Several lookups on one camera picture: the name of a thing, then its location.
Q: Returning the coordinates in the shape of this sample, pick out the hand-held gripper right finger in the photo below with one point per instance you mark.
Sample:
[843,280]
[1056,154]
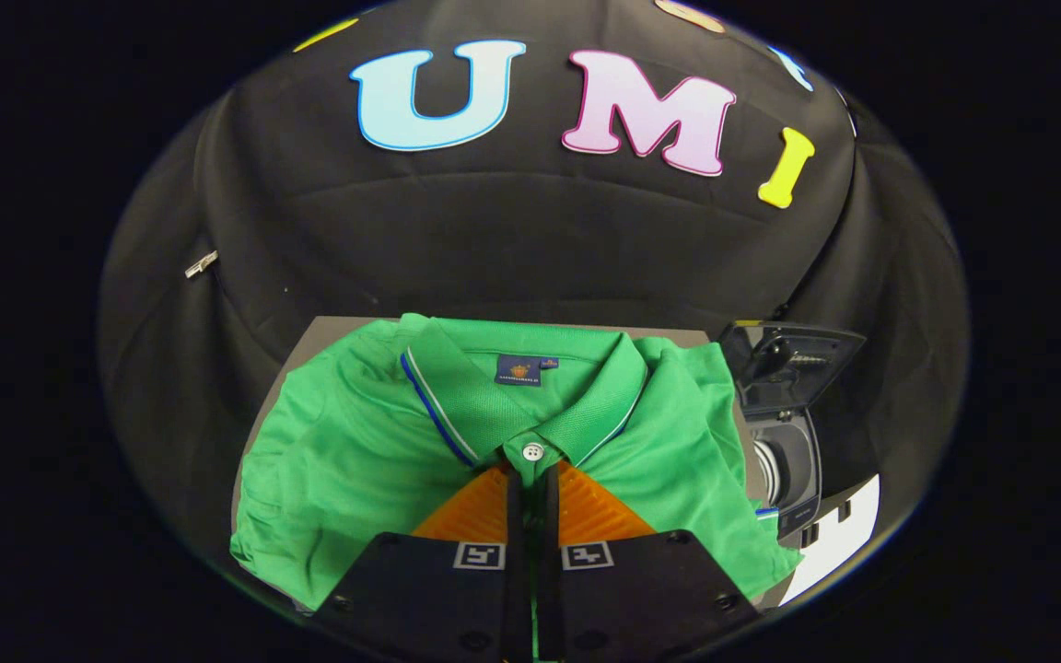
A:
[551,599]

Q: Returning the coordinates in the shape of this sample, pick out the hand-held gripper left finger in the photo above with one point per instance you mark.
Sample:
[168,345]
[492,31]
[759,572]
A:
[514,599]

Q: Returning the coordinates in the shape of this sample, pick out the green polo shirt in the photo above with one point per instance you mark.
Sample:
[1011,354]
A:
[355,460]

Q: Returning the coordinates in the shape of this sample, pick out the grey washing machine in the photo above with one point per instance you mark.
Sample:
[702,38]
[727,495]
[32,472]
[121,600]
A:
[793,460]

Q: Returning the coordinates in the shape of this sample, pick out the silver clip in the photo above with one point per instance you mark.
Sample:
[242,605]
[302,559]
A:
[201,264]

